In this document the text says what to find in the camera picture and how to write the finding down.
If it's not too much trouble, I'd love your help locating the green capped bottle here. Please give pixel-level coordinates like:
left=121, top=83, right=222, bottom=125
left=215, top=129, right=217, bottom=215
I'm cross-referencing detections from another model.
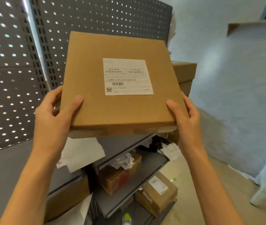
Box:
left=122, top=213, right=132, bottom=225

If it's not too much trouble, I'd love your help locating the person's right hand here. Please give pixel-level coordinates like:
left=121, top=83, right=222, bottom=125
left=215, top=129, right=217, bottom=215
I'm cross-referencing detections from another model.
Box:
left=166, top=91, right=206, bottom=155

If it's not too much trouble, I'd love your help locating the plain brown cardboard box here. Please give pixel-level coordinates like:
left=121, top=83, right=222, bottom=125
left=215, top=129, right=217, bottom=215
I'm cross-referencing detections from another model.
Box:
left=179, top=80, right=193, bottom=97
left=172, top=62, right=197, bottom=84

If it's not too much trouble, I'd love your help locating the small cardboard box white label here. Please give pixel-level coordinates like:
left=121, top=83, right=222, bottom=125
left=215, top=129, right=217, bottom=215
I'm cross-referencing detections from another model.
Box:
left=134, top=171, right=178, bottom=218

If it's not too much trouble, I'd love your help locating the brown cardboard sheet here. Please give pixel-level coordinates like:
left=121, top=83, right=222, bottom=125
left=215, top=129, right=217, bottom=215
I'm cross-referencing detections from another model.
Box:
left=226, top=19, right=266, bottom=36

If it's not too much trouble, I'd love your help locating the person's right forearm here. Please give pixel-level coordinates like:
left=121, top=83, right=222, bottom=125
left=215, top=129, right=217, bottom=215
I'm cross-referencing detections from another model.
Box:
left=183, top=149, right=245, bottom=225

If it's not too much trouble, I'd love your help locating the person's left forearm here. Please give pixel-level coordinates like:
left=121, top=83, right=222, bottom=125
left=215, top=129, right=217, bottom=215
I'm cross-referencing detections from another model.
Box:
left=0, top=146, right=66, bottom=225

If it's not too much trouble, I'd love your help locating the grey metal shelf board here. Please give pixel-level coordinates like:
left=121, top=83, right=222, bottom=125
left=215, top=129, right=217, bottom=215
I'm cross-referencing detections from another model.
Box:
left=92, top=159, right=171, bottom=219
left=93, top=134, right=171, bottom=172

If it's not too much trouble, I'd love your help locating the white paper sheet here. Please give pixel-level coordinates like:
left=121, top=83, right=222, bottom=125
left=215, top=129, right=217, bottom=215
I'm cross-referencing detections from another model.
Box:
left=56, top=137, right=106, bottom=174

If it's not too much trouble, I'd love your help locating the cardboard box red print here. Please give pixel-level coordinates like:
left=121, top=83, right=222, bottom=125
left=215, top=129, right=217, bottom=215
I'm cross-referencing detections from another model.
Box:
left=97, top=151, right=143, bottom=195

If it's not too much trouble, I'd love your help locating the large brown cardboard box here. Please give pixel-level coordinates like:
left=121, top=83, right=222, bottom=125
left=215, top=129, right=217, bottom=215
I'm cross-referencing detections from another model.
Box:
left=44, top=176, right=91, bottom=223

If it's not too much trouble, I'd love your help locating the person's left hand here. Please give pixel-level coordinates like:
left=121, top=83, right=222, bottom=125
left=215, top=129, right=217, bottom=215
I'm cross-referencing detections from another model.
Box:
left=33, top=86, right=84, bottom=153

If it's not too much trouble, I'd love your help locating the crumpled white paper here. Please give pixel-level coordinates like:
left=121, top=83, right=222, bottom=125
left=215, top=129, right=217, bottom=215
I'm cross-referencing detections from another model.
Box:
left=111, top=153, right=136, bottom=170
left=160, top=142, right=182, bottom=162

